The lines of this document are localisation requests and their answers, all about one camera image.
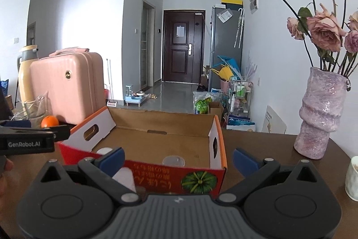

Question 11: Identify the blue printed packet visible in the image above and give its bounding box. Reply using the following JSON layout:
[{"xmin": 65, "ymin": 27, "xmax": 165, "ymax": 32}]
[{"xmin": 226, "ymin": 115, "xmax": 256, "ymax": 132}]

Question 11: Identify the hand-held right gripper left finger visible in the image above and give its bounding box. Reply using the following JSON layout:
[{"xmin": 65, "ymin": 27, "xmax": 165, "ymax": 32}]
[{"xmin": 39, "ymin": 147, "xmax": 139, "ymax": 204}]

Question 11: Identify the yellow and black box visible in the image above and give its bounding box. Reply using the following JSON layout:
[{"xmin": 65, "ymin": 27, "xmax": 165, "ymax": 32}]
[{"xmin": 221, "ymin": 0, "xmax": 244, "ymax": 14}]

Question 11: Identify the white interior door frame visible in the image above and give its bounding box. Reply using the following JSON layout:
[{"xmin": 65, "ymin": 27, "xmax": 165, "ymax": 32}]
[{"xmin": 141, "ymin": 0, "xmax": 156, "ymax": 88}]

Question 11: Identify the clear plastic document sleeve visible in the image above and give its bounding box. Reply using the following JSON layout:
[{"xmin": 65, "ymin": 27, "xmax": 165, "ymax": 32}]
[{"xmin": 218, "ymin": 9, "xmax": 234, "ymax": 23}]

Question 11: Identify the orange fruit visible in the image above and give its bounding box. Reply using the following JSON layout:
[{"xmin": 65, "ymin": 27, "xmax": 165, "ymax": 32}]
[{"xmin": 41, "ymin": 115, "xmax": 60, "ymax": 128}]

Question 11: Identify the dried pink rose bouquet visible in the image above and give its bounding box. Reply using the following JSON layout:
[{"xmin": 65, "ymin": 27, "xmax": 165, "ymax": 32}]
[{"xmin": 233, "ymin": 0, "xmax": 358, "ymax": 78}]

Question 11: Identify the dark brown entrance door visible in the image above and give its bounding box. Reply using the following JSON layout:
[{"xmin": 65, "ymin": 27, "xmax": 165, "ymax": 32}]
[{"xmin": 163, "ymin": 10, "xmax": 206, "ymax": 85}]

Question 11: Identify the clear glass pitcher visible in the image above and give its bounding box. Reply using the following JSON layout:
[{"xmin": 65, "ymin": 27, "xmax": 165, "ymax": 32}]
[{"xmin": 14, "ymin": 91, "xmax": 53, "ymax": 127}]

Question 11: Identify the red pumpkin print cardboard box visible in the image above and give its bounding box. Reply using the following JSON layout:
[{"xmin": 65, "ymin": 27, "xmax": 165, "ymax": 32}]
[{"xmin": 57, "ymin": 106, "xmax": 228, "ymax": 199}]

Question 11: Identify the yellow thermos jug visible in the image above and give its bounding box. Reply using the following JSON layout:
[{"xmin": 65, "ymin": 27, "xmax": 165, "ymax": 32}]
[{"xmin": 17, "ymin": 45, "xmax": 38, "ymax": 116}]

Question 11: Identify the pink hard suitcase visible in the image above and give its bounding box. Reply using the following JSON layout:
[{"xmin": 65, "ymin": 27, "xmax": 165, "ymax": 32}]
[{"xmin": 29, "ymin": 47, "xmax": 104, "ymax": 125}]

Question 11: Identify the white mop pole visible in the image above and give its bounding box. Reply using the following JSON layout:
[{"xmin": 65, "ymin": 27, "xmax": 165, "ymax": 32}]
[{"xmin": 107, "ymin": 59, "xmax": 112, "ymax": 101}]

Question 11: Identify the white flat board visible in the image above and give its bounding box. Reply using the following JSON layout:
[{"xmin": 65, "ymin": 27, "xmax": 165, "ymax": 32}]
[{"xmin": 261, "ymin": 105, "xmax": 287, "ymax": 134}]

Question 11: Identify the blue plastic item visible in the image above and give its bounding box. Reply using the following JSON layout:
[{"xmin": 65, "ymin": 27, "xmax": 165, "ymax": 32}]
[{"xmin": 217, "ymin": 56, "xmax": 242, "ymax": 80}]

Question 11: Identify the clear folded umbrella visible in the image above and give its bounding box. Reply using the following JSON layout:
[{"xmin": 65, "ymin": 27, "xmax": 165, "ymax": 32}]
[{"xmin": 233, "ymin": 8, "xmax": 245, "ymax": 48}]

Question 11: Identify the white dimpled bowl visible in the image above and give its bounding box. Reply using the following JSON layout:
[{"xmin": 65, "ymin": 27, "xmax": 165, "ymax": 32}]
[{"xmin": 345, "ymin": 155, "xmax": 358, "ymax": 202}]

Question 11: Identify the small brown cardboard box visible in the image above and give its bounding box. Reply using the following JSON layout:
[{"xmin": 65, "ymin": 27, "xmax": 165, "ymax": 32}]
[{"xmin": 207, "ymin": 101, "xmax": 224, "ymax": 116}]

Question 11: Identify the metal rolling cart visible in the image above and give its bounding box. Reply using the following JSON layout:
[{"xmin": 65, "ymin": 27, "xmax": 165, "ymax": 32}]
[{"xmin": 227, "ymin": 81, "xmax": 254, "ymax": 116}]

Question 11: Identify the blue pet water feeder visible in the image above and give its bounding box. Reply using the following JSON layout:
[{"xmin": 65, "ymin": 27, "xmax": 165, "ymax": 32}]
[{"xmin": 125, "ymin": 85, "xmax": 146, "ymax": 106}]

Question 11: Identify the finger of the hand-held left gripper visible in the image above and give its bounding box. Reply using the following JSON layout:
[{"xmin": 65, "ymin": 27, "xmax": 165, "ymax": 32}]
[
  {"xmin": 0, "ymin": 120, "xmax": 32, "ymax": 128},
  {"xmin": 0, "ymin": 124, "xmax": 77, "ymax": 142}
]

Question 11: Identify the purple ceramic vase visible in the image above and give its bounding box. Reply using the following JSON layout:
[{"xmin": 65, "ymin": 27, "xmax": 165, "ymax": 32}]
[{"xmin": 294, "ymin": 67, "xmax": 351, "ymax": 159}]

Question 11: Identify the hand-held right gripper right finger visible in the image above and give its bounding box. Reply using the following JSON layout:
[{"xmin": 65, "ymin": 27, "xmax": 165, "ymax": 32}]
[{"xmin": 219, "ymin": 148, "xmax": 319, "ymax": 204}]

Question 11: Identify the yellow plastic item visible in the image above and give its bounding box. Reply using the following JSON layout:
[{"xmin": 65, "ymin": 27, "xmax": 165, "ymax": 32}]
[{"xmin": 210, "ymin": 65, "xmax": 232, "ymax": 80}]

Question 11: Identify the clear cotton swab box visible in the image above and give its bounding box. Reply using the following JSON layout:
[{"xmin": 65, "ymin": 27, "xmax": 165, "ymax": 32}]
[{"xmin": 112, "ymin": 168, "xmax": 137, "ymax": 192}]

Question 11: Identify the green plastic bag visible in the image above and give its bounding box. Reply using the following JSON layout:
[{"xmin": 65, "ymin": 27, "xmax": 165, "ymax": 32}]
[{"xmin": 193, "ymin": 91, "xmax": 214, "ymax": 115}]

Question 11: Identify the grey refrigerator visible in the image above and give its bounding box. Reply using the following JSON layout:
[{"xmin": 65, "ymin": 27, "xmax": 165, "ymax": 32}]
[{"xmin": 208, "ymin": 5, "xmax": 244, "ymax": 88}]

